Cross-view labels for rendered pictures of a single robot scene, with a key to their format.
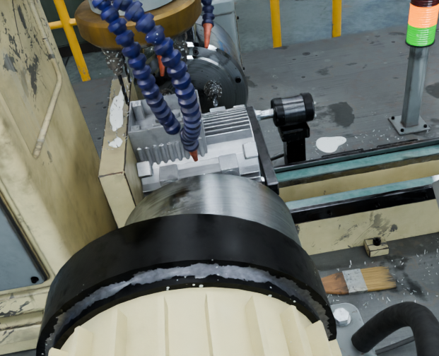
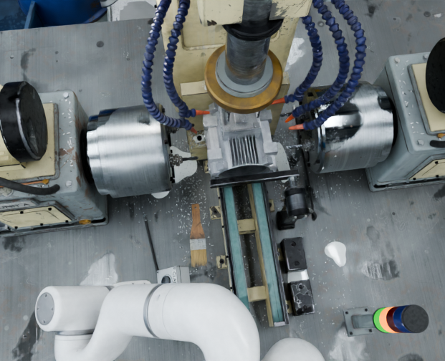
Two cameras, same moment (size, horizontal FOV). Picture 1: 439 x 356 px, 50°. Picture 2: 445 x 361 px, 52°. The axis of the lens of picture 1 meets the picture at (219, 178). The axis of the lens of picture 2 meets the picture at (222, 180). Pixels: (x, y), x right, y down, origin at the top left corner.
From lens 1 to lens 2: 1.01 m
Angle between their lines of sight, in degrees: 50
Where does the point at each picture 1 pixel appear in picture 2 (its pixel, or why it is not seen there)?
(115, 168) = (185, 91)
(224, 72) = (317, 150)
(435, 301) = not seen: hidden behind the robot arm
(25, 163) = not seen: hidden behind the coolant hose
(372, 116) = (373, 294)
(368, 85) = (428, 303)
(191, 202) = (140, 129)
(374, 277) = (198, 256)
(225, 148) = (225, 151)
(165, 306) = not seen: outside the picture
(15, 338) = not seen: hidden behind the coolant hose
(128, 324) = not seen: outside the picture
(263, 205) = (145, 163)
